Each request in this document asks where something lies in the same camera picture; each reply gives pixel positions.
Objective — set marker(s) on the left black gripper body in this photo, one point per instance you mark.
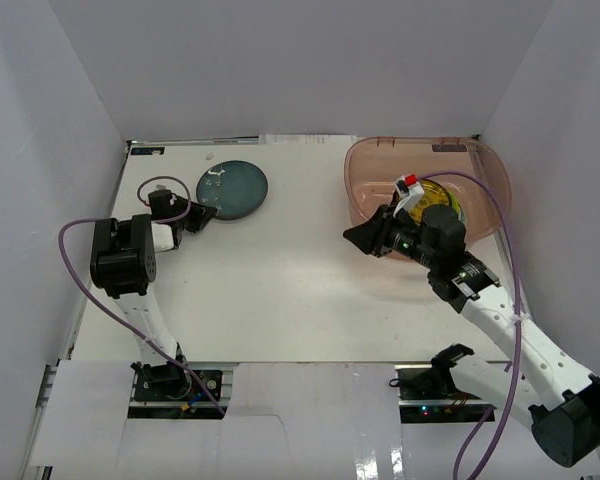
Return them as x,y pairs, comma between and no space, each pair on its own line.
192,214

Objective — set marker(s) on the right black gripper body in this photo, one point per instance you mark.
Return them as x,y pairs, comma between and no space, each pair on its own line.
399,236

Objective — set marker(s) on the dark blue ceramic plate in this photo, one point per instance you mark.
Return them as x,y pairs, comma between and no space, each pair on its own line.
235,188

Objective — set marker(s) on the yellow patterned plate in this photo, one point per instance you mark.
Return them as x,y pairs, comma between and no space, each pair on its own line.
434,194

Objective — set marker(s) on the lime green plate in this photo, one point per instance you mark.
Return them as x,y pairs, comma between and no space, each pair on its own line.
460,211

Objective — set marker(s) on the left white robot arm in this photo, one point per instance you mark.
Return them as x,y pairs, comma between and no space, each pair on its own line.
124,265

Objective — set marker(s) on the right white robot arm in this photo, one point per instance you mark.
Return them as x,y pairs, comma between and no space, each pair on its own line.
547,391

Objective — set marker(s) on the pink translucent plastic bin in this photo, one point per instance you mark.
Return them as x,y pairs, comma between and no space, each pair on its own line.
470,170

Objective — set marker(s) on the black label sticker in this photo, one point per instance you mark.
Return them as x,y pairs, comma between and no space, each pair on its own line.
146,151

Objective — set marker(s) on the papers at table back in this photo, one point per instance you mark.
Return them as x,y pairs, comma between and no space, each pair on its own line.
311,139

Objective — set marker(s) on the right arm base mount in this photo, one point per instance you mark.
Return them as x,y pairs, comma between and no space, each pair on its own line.
427,394

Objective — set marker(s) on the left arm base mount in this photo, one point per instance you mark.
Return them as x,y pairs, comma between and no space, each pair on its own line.
166,392

